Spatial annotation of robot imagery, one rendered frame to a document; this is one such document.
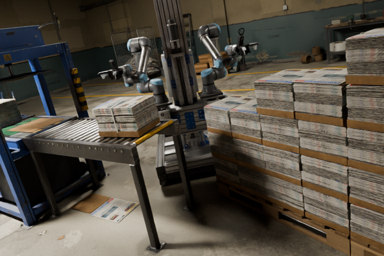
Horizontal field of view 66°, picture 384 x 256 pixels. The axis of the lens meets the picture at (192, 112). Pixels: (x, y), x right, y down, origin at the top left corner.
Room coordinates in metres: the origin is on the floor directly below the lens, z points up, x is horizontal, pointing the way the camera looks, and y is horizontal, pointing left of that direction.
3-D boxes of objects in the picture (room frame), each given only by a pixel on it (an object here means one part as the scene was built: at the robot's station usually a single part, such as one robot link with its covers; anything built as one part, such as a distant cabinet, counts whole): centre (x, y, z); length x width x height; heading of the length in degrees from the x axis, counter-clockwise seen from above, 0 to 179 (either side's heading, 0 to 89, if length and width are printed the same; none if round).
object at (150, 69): (10.32, 1.50, 0.85); 1.21 x 0.83 x 1.71; 56
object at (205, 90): (2.87, -0.21, 0.87); 0.15 x 0.15 x 0.10
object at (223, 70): (2.93, -0.33, 1.19); 0.15 x 0.12 x 0.55; 118
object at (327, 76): (1.66, -0.83, 1.07); 0.37 x 0.28 x 0.01; 124
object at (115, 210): (2.41, 0.87, 0.00); 0.37 x 0.29 x 0.01; 56
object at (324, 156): (2.00, -0.59, 0.40); 1.16 x 0.38 x 0.51; 36
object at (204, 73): (2.87, -0.22, 0.98); 0.13 x 0.12 x 0.14; 118
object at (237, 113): (2.00, -0.59, 0.42); 1.17 x 0.39 x 0.83; 36
